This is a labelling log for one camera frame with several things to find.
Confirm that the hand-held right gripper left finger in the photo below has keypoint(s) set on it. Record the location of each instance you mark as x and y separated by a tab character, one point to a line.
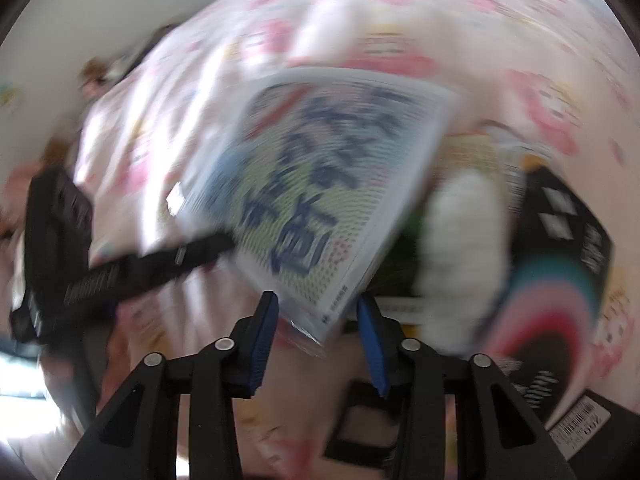
262	345

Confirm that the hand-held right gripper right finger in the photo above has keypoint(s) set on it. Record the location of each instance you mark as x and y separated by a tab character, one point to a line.
372	345

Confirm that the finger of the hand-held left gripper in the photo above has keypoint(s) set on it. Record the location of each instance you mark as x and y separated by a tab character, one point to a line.
175	260

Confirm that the cartoon bead kit packet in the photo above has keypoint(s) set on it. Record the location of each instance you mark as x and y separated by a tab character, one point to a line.
320	185

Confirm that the black rainbow print box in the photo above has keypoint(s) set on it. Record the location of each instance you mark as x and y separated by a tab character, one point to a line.
565	270

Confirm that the white soft item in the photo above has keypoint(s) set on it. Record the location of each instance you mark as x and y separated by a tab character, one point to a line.
465	260

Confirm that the pink printed blanket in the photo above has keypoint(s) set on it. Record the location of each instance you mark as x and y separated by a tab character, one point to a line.
200	110

